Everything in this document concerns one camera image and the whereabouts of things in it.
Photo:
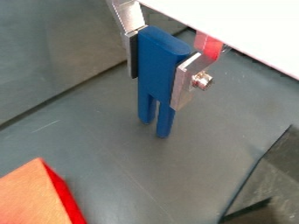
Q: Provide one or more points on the gripper 1 silver left finger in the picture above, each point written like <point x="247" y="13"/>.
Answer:
<point x="130" y="20"/>

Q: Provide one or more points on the gripper 1 red right finger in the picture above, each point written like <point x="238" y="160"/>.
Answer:
<point x="191" y="74"/>

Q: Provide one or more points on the blue square-circle two-prong object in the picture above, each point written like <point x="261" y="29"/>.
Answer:
<point x="160" y="52"/>

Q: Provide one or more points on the red peg board fixture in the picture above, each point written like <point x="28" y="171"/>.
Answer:
<point x="35" y="197"/>

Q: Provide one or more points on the black curved holder stand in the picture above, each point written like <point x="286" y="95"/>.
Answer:
<point x="267" y="198"/>

